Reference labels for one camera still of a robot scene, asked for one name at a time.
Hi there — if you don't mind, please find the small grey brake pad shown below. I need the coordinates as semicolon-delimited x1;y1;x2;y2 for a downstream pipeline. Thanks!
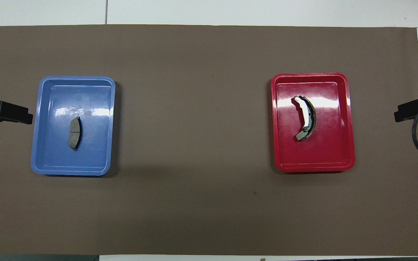
69;116;82;152

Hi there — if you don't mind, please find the curved brake shoe white rib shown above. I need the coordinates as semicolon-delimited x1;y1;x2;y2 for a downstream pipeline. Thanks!
293;95;317;142

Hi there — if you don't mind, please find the red plastic tray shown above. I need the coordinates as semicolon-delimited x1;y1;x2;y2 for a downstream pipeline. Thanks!
271;72;356;173

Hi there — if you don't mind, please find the blue plastic tray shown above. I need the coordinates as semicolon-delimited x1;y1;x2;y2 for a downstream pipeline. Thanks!
30;76;116;177

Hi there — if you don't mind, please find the brown table mat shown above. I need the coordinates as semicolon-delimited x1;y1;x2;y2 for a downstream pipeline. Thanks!
0;24;418;256

